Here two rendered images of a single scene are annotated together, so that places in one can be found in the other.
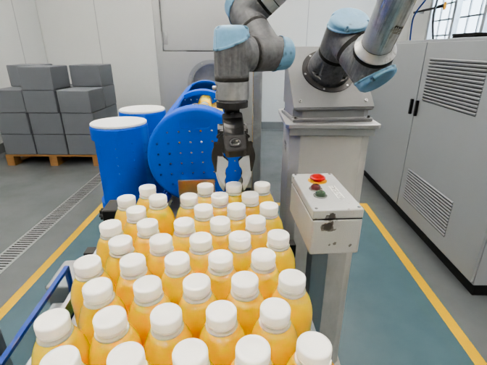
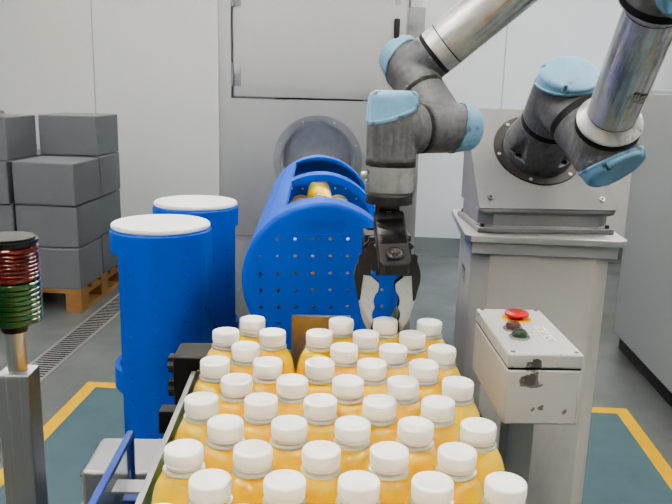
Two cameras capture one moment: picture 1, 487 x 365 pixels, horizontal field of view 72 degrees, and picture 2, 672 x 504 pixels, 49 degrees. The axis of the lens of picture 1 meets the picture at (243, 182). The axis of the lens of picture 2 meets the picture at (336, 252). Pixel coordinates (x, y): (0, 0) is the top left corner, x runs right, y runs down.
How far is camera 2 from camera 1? 36 cm
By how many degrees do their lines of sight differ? 9
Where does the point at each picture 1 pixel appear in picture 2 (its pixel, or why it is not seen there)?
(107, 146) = (141, 265)
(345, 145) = (567, 274)
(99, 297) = (231, 433)
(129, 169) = (174, 309)
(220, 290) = not seen: hidden behind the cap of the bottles
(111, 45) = (117, 79)
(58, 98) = (13, 177)
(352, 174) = (580, 324)
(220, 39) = (378, 109)
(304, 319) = not seen: hidden behind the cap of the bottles
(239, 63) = (403, 142)
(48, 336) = (184, 464)
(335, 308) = not seen: outside the picture
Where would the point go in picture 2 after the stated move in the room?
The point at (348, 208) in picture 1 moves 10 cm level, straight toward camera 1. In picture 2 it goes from (560, 354) to (551, 381)
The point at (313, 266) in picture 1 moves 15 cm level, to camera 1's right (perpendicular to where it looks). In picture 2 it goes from (509, 454) to (613, 459)
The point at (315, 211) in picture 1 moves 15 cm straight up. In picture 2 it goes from (511, 354) to (521, 242)
